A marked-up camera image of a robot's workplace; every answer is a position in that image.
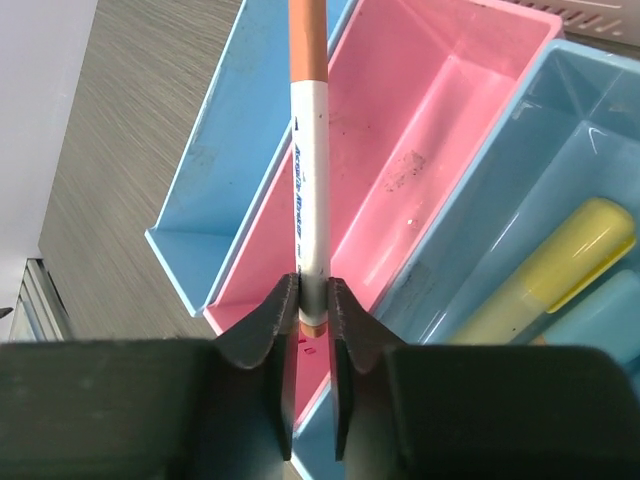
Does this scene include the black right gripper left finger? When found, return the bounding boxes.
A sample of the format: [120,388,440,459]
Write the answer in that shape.
[1,274,299,479]

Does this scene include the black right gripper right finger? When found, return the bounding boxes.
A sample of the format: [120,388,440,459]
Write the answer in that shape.
[328,278,639,479]

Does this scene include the yellow highlighter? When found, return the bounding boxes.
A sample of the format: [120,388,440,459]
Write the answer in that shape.
[449,197,636,345]

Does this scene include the brown capped white marker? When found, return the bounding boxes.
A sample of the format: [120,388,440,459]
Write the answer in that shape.
[288,0,330,338]

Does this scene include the white desktop file rack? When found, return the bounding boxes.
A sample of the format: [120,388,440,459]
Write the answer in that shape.
[509,0,640,47]

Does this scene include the aluminium frame rail right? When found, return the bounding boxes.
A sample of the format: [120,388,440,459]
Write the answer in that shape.
[1,258,72,343]

